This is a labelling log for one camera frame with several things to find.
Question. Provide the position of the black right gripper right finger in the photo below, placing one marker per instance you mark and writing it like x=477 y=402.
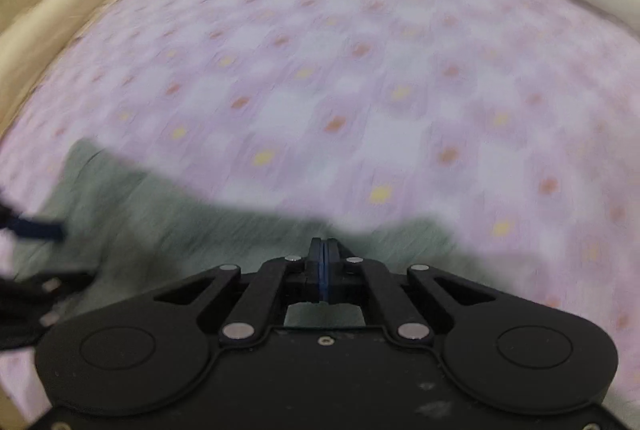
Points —
x=342 y=280

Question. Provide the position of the pink patterned bed sheet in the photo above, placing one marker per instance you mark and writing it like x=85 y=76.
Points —
x=514 y=124

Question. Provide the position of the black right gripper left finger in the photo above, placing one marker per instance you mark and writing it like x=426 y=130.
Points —
x=306 y=273

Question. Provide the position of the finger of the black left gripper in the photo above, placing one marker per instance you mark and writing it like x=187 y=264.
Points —
x=28 y=228

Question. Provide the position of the grey knit pants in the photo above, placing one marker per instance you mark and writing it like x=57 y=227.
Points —
x=137 y=231

